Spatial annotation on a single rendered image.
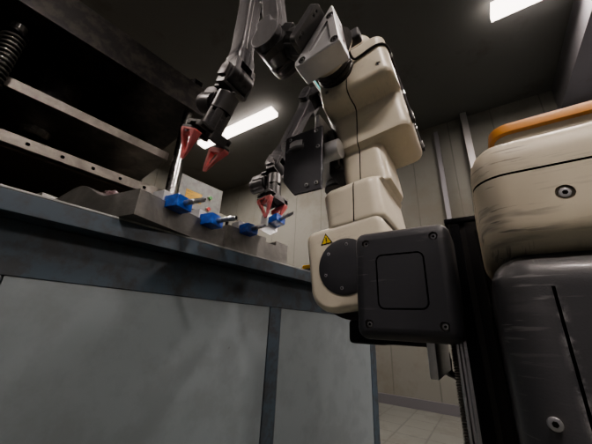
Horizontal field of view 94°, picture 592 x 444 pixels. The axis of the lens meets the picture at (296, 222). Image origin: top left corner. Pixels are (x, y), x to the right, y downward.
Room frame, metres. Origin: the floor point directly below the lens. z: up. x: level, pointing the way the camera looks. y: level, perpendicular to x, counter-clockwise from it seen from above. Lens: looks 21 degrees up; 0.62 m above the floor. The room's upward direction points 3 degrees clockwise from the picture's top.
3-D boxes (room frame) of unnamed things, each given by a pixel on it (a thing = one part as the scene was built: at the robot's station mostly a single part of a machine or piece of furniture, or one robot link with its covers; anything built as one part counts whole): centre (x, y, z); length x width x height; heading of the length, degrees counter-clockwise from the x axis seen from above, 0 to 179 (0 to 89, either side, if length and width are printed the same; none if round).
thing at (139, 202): (0.71, 0.47, 0.85); 0.50 x 0.26 x 0.11; 65
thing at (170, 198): (0.55, 0.25, 0.85); 0.13 x 0.05 x 0.05; 65
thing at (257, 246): (1.03, 0.30, 0.87); 0.50 x 0.26 x 0.14; 48
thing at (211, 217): (0.65, 0.20, 0.85); 0.13 x 0.05 x 0.05; 65
